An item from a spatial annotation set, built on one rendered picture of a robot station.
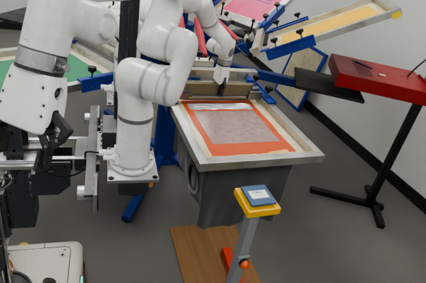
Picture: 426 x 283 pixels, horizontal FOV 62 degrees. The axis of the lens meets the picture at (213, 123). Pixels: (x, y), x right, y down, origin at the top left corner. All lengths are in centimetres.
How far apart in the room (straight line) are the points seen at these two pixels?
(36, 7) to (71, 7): 5
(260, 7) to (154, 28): 237
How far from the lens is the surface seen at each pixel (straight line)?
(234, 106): 191
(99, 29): 66
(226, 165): 139
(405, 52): 360
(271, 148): 162
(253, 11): 320
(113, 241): 237
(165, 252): 233
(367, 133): 385
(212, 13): 159
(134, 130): 95
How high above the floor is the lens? 177
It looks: 28 degrees down
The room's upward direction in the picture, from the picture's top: 11 degrees clockwise
